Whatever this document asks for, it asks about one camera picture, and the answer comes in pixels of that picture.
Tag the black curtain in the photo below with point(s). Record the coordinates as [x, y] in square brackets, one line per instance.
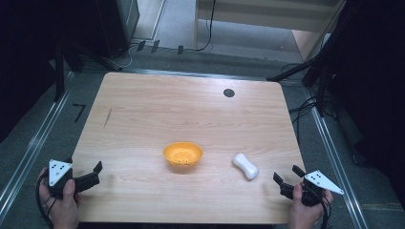
[372, 95]
[28, 47]

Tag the white curved soap bar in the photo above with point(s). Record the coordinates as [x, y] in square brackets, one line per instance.
[245, 166]

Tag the light wooden shelf unit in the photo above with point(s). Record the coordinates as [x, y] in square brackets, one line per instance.
[267, 16]

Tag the dark cabinet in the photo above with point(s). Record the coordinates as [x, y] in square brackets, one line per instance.
[117, 25]

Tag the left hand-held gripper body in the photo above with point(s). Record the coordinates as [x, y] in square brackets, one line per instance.
[59, 171]

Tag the person's left hand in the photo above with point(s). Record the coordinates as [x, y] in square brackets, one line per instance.
[63, 210]

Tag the person's right hand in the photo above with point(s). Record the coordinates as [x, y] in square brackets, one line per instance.
[302, 216]

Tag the black metal stand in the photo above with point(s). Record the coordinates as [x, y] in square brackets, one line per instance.
[59, 73]
[321, 89]

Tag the orange plastic bowl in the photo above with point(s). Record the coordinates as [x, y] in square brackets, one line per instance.
[183, 153]

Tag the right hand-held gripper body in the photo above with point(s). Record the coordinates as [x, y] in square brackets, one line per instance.
[318, 181]

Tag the black tape strip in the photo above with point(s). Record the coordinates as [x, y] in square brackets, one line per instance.
[141, 45]
[155, 46]
[180, 50]

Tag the metal floor rail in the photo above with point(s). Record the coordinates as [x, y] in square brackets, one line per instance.
[337, 165]
[35, 143]
[197, 74]

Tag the dark round table grommet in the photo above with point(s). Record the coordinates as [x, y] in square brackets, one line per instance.
[229, 93]

